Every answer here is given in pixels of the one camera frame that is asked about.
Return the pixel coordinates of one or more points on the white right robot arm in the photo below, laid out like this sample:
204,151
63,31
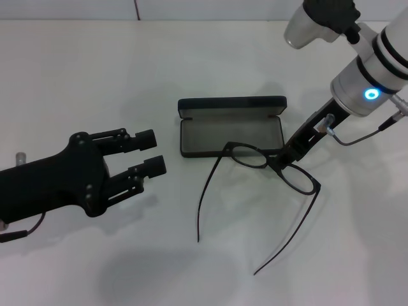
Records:
376,63

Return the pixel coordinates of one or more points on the black glasses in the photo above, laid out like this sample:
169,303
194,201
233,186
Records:
230,146

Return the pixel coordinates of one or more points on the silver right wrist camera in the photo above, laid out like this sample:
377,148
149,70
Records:
303,28

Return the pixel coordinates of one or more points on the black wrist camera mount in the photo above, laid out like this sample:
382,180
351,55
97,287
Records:
341,16

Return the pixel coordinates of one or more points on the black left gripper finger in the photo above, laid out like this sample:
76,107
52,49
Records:
153,167
145,139

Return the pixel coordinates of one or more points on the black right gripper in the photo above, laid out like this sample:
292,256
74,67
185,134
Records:
314,127

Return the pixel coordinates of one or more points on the black glasses case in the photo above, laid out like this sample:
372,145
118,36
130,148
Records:
229,103

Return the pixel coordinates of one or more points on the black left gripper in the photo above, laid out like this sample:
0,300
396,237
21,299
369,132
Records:
48,185

